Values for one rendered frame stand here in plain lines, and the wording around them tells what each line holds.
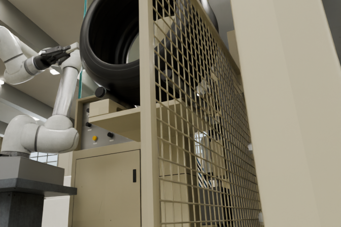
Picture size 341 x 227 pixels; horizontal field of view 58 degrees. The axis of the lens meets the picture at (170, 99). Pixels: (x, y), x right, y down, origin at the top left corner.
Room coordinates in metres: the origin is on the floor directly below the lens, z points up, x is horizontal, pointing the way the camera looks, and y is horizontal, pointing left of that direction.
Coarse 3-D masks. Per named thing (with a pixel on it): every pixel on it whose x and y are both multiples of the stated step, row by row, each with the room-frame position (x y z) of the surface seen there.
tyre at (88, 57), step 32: (96, 0) 1.07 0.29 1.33; (128, 0) 1.20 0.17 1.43; (160, 0) 1.22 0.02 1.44; (96, 32) 1.22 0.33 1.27; (128, 32) 1.33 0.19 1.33; (192, 32) 0.94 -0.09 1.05; (96, 64) 1.07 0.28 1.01; (128, 64) 1.00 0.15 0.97; (160, 64) 0.97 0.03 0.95; (128, 96) 1.13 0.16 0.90
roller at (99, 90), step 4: (100, 88) 1.07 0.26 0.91; (104, 88) 1.07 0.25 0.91; (96, 92) 1.07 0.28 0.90; (100, 92) 1.07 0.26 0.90; (104, 92) 1.06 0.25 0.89; (108, 92) 1.08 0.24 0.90; (112, 92) 1.12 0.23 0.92; (96, 96) 1.08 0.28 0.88; (100, 96) 1.07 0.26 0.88; (104, 96) 1.08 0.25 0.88; (108, 96) 1.09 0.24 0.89; (112, 96) 1.11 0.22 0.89; (116, 96) 1.13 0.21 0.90; (116, 100) 1.14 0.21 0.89; (120, 100) 1.16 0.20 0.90; (124, 100) 1.19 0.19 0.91; (120, 104) 1.17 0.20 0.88; (124, 104) 1.19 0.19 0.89; (128, 104) 1.22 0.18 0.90; (132, 104) 1.25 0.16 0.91; (128, 108) 1.23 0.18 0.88
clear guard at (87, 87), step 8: (88, 0) 2.02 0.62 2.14; (136, 40) 1.84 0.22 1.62; (136, 48) 1.84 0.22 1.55; (128, 56) 1.87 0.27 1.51; (136, 56) 1.84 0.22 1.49; (80, 72) 2.02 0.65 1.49; (80, 80) 2.02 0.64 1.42; (88, 80) 2.00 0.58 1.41; (80, 88) 2.03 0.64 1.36; (88, 88) 2.00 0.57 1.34; (96, 88) 1.97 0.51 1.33; (80, 96) 2.03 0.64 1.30
